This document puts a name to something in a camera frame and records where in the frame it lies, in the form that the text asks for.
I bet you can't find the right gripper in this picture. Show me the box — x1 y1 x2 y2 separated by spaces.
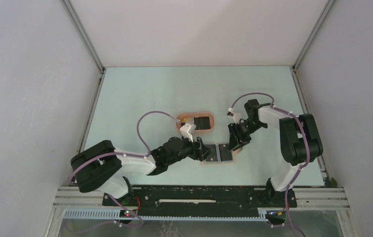
228 119 267 151

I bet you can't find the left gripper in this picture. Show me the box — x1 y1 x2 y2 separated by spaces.
167 133 214 166

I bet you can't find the black card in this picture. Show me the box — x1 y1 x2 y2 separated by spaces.
204 144 218 163
218 143 233 162

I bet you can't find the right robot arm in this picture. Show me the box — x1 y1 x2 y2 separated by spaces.
227 99 323 206

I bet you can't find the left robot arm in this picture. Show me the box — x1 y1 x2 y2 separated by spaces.
70 137 211 206

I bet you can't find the pink plastic tray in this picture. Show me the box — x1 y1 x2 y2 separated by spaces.
176 112 215 134

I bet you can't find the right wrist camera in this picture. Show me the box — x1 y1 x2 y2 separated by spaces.
227 107 242 124

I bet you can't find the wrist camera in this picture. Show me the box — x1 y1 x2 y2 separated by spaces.
180 122 196 142
227 107 242 124

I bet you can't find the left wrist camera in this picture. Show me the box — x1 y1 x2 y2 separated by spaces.
180 122 196 142

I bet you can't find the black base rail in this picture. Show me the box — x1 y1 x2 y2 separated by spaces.
118 185 297 217

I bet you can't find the white cable duct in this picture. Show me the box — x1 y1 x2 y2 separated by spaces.
63 208 267 221

